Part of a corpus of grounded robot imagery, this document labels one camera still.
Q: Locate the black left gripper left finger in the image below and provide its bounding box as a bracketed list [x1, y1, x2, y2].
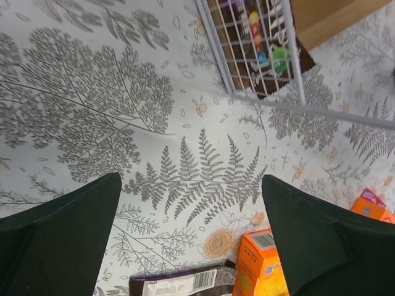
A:
[1, 173, 122, 295]

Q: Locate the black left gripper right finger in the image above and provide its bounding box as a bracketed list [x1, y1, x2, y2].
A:
[262, 175, 394, 296]

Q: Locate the brown chocolate bar wrapper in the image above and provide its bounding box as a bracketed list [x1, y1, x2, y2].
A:
[129, 260, 237, 296]

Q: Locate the purple M&M's candy bag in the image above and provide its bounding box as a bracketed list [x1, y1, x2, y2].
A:
[207, 1, 294, 99]

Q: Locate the pink Scrub Daddy box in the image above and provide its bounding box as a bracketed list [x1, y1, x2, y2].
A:
[351, 188, 394, 224]

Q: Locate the orange Scrub Daddy box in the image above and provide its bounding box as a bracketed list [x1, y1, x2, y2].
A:
[232, 229, 289, 296]

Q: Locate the white wire wooden shelf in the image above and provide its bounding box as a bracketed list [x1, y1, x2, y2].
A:
[196, 1, 394, 130]

